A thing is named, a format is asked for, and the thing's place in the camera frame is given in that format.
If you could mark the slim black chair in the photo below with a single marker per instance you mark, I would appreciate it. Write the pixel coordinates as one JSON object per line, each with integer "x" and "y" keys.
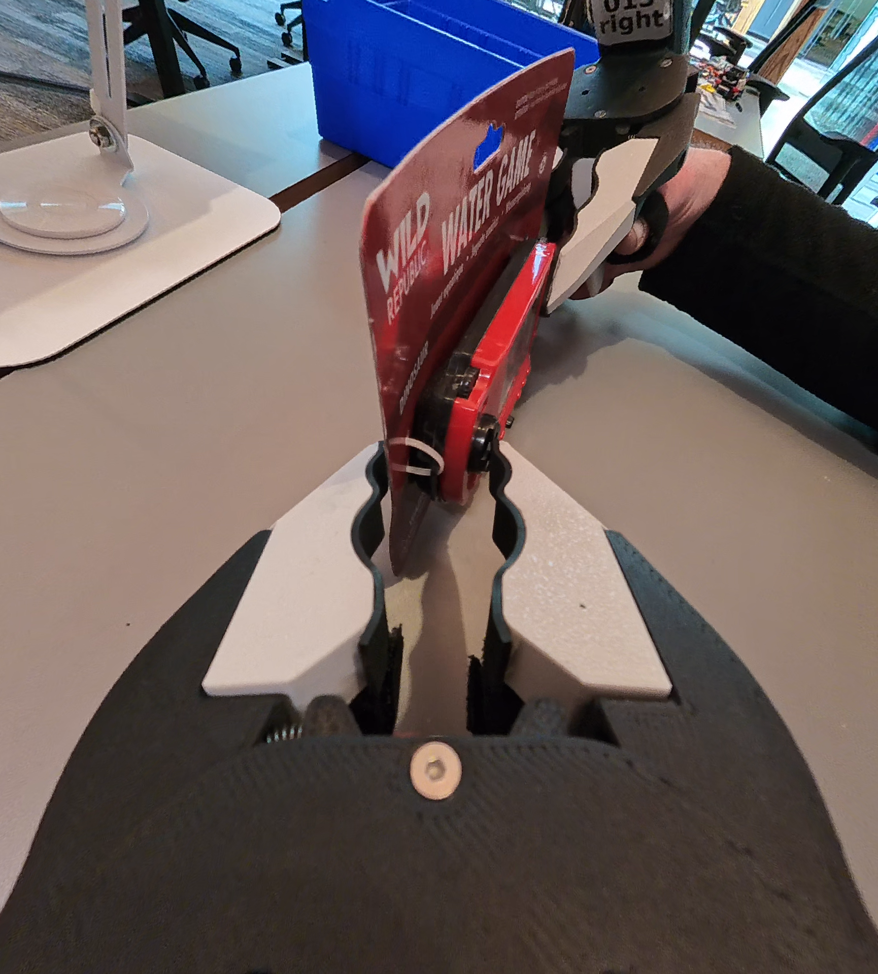
{"x": 778, "y": 53}

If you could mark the red handheld toy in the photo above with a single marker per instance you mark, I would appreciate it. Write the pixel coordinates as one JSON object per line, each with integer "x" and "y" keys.
{"x": 424, "y": 243}

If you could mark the black office chair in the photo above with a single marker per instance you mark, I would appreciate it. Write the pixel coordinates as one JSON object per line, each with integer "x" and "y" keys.
{"x": 180, "y": 34}

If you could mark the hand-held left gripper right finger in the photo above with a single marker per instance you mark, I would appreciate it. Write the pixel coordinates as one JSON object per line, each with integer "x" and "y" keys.
{"x": 583, "y": 609}

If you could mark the black mesh back chair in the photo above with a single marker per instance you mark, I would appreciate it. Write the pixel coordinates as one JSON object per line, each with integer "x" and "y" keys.
{"x": 850, "y": 99}

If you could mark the wooden side table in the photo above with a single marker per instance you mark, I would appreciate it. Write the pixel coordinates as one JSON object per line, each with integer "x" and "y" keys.
{"x": 736, "y": 122}

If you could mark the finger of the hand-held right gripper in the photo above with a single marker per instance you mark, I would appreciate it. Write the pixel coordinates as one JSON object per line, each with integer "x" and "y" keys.
{"x": 603, "y": 217}
{"x": 561, "y": 198}

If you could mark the person's right forearm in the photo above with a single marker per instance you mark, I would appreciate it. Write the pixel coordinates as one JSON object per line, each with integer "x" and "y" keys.
{"x": 804, "y": 297}

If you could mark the blue plastic bin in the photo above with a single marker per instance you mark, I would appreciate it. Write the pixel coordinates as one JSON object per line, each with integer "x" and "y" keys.
{"x": 378, "y": 76}

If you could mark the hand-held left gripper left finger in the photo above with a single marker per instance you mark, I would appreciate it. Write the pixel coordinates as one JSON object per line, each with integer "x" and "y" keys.
{"x": 294, "y": 609}

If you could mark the person's right hand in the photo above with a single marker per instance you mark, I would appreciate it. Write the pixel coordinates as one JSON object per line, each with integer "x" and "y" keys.
{"x": 698, "y": 198}

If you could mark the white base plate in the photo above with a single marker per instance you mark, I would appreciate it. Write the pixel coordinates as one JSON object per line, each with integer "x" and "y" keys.
{"x": 203, "y": 228}

